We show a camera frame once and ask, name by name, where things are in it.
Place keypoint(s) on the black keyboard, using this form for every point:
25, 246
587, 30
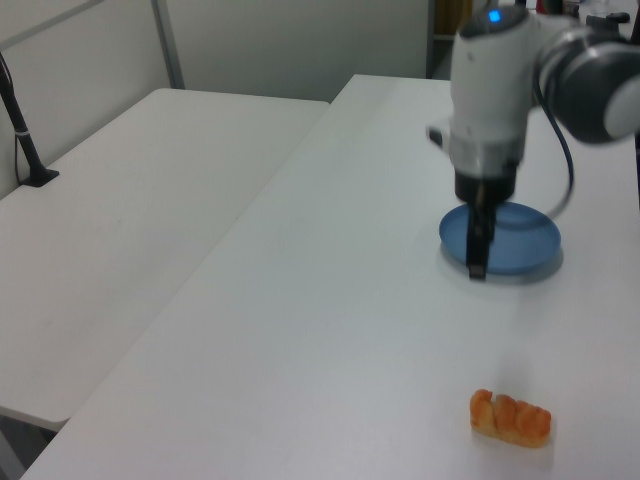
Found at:
602, 24

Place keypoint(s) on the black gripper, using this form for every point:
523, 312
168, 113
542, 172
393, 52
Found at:
495, 186

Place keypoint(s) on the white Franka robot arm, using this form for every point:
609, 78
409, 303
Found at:
490, 90

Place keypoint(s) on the grey metal partition post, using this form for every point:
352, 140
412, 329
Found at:
167, 45

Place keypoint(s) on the black computer mouse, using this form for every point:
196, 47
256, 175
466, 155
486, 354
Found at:
619, 16

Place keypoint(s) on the black camera stand pole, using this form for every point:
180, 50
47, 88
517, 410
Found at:
25, 142

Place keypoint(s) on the orange glazed bread roll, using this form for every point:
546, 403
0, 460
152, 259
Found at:
510, 417

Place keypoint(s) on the blue round plate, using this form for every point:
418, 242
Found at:
525, 240

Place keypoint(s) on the wooden cabinet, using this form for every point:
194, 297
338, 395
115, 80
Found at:
450, 15

